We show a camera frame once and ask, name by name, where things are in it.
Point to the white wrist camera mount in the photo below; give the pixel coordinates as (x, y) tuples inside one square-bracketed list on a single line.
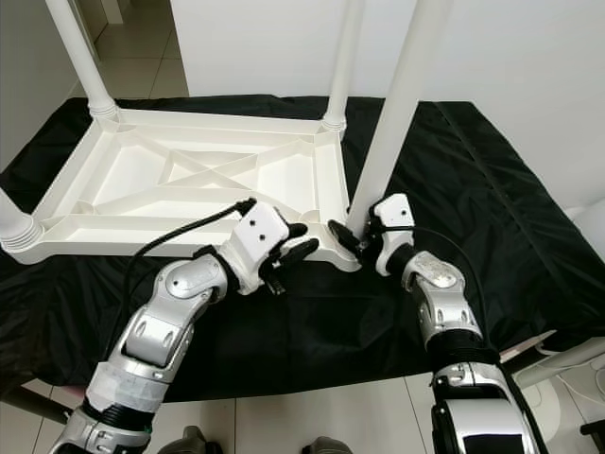
[(394, 218), (257, 236)]

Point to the grey robot left leg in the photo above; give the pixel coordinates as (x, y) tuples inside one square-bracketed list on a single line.
[(194, 443)]

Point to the black metal table leg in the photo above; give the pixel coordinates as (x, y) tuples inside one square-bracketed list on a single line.
[(525, 352), (38, 407)]

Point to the black fabric table cover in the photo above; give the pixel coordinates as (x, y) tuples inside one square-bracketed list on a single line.
[(501, 189)]

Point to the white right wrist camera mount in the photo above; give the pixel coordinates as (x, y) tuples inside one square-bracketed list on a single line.
[(394, 218)]

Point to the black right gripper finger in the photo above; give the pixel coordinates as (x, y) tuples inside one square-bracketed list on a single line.
[(343, 238)]

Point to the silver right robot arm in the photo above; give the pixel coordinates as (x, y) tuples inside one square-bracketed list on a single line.
[(444, 303)]

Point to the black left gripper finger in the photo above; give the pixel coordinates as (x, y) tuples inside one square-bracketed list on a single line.
[(301, 253), (293, 230)]

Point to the white plastic children table top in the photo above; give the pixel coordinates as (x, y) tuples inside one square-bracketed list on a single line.
[(208, 175)]

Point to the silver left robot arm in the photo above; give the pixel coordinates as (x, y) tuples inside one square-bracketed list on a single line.
[(161, 322)]

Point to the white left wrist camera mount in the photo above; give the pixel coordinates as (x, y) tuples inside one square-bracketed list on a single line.
[(257, 236)]

